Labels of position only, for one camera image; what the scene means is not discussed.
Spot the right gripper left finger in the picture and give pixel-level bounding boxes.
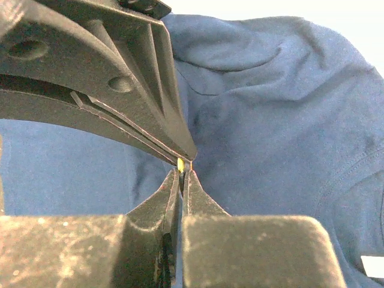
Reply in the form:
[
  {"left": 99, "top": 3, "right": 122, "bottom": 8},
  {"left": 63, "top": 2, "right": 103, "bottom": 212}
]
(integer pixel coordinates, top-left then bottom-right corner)
[{"left": 1, "top": 169, "right": 179, "bottom": 287}]

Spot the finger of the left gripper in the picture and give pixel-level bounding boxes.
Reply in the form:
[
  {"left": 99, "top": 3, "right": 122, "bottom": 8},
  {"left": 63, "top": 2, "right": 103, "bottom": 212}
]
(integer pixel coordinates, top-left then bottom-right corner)
[
  {"left": 1, "top": 1, "right": 197, "bottom": 162},
  {"left": 1, "top": 74, "right": 178, "bottom": 166}
]

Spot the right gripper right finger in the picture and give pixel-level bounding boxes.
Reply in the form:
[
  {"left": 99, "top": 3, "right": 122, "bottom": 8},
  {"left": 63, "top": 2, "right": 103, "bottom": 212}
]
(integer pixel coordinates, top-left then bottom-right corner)
[{"left": 182, "top": 170, "right": 346, "bottom": 287}]

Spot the round colourful brooch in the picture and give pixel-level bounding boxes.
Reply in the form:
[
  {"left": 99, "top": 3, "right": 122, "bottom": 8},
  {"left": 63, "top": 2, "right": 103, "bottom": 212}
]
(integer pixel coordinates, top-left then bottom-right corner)
[{"left": 177, "top": 158, "right": 193, "bottom": 173}]

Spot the navy blue t-shirt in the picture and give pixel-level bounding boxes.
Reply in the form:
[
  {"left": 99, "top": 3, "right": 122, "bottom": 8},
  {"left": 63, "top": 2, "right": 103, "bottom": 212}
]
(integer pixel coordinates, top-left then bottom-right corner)
[{"left": 1, "top": 14, "right": 383, "bottom": 287}]

